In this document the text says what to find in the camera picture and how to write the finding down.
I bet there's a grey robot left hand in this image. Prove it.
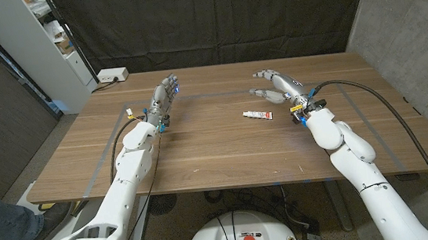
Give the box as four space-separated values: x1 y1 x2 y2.
140 72 183 129

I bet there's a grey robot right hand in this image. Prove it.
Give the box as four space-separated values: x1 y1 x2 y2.
247 65 317 119

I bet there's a white toothpaste tube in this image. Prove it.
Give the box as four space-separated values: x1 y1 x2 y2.
241 108 274 123

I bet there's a white power strip box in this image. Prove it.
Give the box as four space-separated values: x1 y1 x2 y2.
96 66 131 85

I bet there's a black backdrop curtain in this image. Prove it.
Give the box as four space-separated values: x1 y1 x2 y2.
48 0 375 82

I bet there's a black round floor disc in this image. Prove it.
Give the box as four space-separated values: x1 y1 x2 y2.
147 193 180 216

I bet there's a black slanted backdrop pole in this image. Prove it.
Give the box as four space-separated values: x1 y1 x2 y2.
42 0 100 89

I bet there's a cardboard box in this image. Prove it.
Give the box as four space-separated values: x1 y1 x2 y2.
55 37 76 56

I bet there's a white table leg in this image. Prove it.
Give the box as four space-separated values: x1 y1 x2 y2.
324 177 354 234
129 195 154 240

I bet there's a white shelf cabinet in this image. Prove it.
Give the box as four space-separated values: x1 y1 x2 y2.
0 0 100 122

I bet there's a white robot torso base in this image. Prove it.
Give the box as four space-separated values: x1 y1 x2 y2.
183 205 300 240

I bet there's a dark brown shoe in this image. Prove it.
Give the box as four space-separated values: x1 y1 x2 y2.
23 201 78 240

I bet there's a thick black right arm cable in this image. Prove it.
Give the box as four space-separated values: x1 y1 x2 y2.
310 71 428 240

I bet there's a black floor cable tangle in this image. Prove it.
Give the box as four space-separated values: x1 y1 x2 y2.
204 182 303 239

